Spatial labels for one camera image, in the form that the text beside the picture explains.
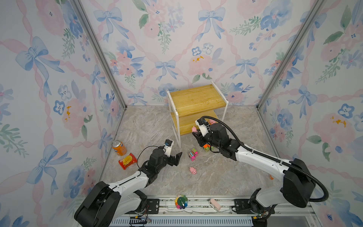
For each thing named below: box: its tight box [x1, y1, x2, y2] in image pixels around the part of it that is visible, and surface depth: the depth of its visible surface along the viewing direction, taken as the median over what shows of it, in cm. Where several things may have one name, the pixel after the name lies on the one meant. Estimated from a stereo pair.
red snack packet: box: [118, 152, 138, 170], surface depth 89 cm
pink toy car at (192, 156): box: [188, 151, 197, 162], surface depth 92 cm
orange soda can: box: [111, 139, 128, 157], surface depth 87 cm
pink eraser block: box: [208, 198, 222, 212], surface depth 75 cm
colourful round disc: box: [174, 194, 189, 210], surface depth 76 cm
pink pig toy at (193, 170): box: [189, 166, 197, 175], surface depth 86 cm
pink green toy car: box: [191, 147, 199, 158], surface depth 94 cm
